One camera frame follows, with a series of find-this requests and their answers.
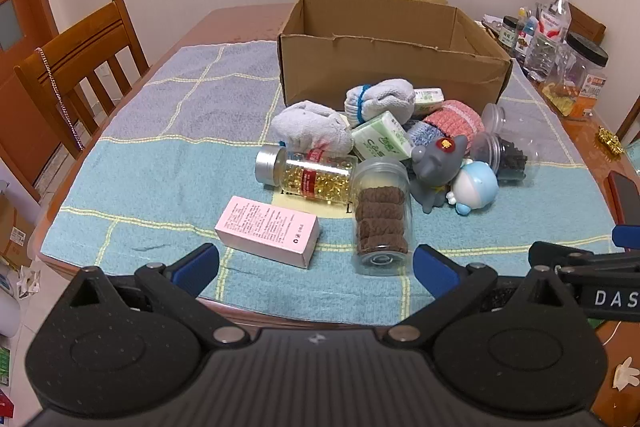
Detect blue knitted sock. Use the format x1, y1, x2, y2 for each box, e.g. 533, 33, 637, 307
405, 119, 446, 148

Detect cardboard carton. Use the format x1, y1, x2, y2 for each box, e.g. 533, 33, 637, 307
0, 194, 35, 268

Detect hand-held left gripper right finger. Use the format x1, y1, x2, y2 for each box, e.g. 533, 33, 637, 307
385, 244, 570, 351

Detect gold decoration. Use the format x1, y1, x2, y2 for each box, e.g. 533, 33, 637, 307
595, 127, 626, 155

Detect clear jar dark contents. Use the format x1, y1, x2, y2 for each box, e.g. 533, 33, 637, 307
469, 131, 531, 184

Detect dark smartphone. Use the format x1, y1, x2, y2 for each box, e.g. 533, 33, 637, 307
607, 172, 640, 228

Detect blue white toy figure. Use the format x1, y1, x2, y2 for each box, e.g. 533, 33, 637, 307
446, 161, 499, 217

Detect white sock blue band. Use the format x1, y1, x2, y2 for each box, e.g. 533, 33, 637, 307
270, 102, 353, 156
344, 78, 416, 128

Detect blue green checked towel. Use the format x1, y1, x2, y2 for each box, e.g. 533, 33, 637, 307
40, 41, 618, 325

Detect white green small tub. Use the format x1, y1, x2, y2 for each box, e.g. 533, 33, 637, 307
413, 87, 446, 115

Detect metal bead chain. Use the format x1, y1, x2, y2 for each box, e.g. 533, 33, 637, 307
34, 48, 86, 152

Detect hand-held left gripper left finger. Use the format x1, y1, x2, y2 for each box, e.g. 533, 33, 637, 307
67, 243, 251, 351

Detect capsule bottle silver cap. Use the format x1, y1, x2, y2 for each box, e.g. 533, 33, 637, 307
255, 145, 358, 202

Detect brown cardboard box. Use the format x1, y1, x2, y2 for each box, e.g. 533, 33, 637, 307
277, 0, 513, 114

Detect clear jar black lid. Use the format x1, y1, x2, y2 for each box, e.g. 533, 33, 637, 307
542, 32, 608, 120

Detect pink sock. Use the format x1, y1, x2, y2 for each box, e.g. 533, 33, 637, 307
422, 99, 486, 155

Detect pink carton box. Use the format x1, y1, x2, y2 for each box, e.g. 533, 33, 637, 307
215, 196, 321, 269

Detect green tissue pack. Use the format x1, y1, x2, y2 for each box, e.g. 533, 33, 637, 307
351, 111, 413, 162

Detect clear water bottle red label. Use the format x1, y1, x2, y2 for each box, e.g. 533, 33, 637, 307
525, 0, 572, 80

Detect clear plastic jar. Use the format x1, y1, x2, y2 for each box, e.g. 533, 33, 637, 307
481, 103, 518, 135

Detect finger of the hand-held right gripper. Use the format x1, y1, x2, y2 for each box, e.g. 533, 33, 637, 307
528, 241, 640, 280
612, 223, 640, 254

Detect clear jar brown cookies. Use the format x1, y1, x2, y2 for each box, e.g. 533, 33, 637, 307
351, 158, 413, 277

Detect grey toy figure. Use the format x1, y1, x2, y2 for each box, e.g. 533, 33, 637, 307
410, 134, 471, 212

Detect cream carton box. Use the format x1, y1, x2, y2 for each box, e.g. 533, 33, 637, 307
274, 189, 361, 218

